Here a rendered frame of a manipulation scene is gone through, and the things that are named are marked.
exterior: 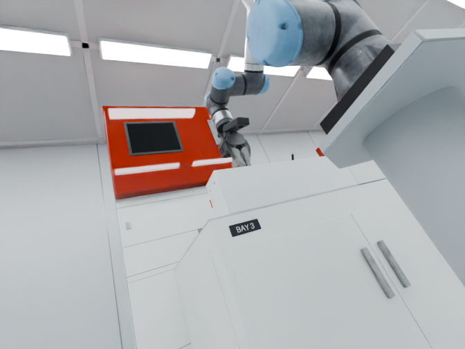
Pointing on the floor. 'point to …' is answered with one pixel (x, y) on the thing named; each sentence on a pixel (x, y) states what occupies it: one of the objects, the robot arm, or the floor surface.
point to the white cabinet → (322, 278)
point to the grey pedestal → (416, 134)
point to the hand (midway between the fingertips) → (246, 166)
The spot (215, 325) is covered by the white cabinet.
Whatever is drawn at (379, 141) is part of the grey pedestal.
